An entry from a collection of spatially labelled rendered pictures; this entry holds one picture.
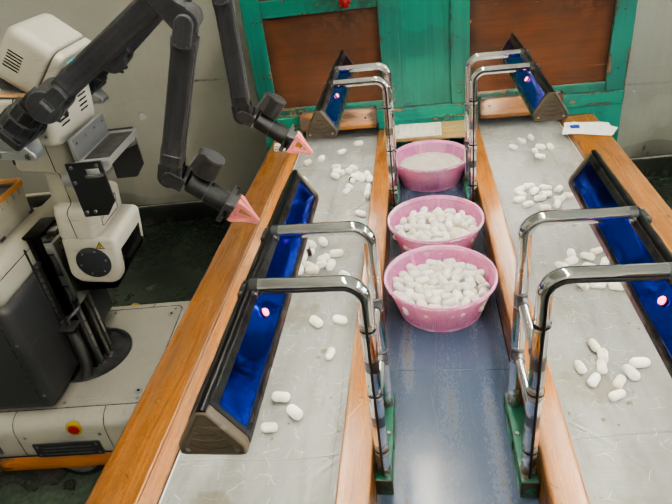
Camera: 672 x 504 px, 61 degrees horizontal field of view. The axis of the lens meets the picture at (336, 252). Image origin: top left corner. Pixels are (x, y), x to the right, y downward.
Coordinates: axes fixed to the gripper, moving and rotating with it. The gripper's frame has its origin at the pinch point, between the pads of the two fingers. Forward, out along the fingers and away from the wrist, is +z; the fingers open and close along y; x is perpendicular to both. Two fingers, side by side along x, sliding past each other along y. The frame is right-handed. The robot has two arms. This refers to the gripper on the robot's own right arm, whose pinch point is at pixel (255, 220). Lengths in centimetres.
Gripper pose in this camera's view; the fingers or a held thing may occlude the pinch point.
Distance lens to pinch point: 152.7
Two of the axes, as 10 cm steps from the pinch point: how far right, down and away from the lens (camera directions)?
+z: 8.4, 5.0, 2.3
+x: -5.4, 6.7, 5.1
